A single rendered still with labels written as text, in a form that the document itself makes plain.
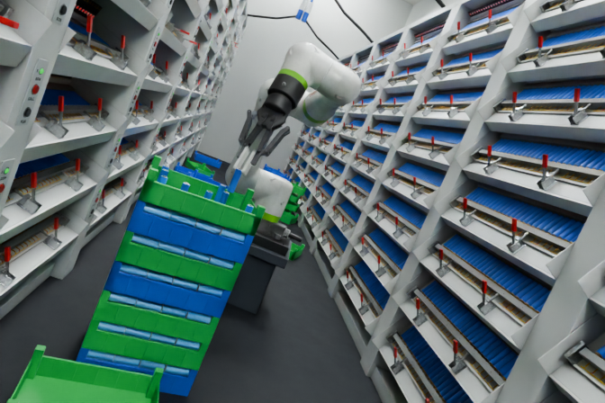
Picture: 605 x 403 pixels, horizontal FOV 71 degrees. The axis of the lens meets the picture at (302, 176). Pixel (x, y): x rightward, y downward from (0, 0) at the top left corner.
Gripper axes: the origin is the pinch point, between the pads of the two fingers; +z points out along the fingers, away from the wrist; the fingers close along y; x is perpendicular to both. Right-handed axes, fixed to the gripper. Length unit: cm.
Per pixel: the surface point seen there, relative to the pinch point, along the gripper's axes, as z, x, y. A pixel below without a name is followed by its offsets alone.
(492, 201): -34, -34, -69
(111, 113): -2, -17, 54
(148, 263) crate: 33.4, -2.7, 9.4
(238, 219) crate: 13.9, -2.8, -5.1
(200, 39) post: -99, -115, 107
